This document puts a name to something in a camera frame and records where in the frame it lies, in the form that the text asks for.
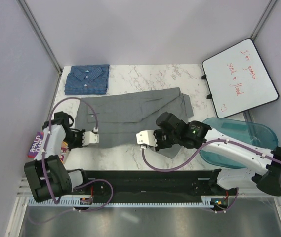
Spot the grey long sleeve shirt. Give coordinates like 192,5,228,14
75,88,193,149

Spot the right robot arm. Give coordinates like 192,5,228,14
149,112,281,197

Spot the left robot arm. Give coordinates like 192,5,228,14
24,112,91,202

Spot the Roald Dahl book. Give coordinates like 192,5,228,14
27,132,69,164

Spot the blue checked folded shirt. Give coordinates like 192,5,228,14
64,64,110,96

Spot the teal plastic bin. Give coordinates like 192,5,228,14
200,118,279,169

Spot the white whiteboard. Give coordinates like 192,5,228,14
202,39,279,118

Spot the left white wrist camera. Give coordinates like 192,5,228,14
82,127,100,146

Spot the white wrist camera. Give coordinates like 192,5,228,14
82,127,100,146
136,130,157,149

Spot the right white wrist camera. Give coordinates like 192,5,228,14
136,130,157,149

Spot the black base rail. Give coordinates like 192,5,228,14
71,170,237,202

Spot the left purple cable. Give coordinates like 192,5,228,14
26,96,113,225

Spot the purple cable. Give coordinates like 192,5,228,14
26,96,113,225
140,139,281,214

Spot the white slotted cable duct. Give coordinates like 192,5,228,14
29,196,281,207

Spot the left aluminium frame post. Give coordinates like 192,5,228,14
17,0,62,75

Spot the aluminium frame post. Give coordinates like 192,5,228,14
17,0,62,75
250,0,278,41

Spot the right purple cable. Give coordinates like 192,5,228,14
140,139,281,214

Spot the right aluminium frame post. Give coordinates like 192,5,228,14
250,0,278,41

